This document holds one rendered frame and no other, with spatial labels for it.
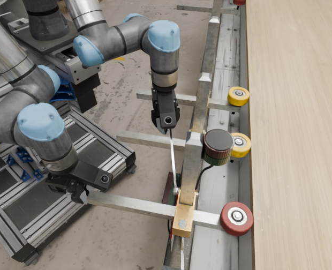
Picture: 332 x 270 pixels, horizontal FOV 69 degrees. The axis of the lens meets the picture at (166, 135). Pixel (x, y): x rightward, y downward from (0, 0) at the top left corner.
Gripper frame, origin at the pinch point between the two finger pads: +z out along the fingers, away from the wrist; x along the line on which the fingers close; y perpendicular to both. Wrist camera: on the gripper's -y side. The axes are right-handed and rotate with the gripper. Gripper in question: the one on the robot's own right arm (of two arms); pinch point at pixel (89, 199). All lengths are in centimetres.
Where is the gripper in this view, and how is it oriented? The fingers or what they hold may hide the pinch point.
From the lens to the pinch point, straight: 79.0
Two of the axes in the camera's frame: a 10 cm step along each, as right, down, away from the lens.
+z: 0.0, 6.6, 7.5
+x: -2.0, 7.3, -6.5
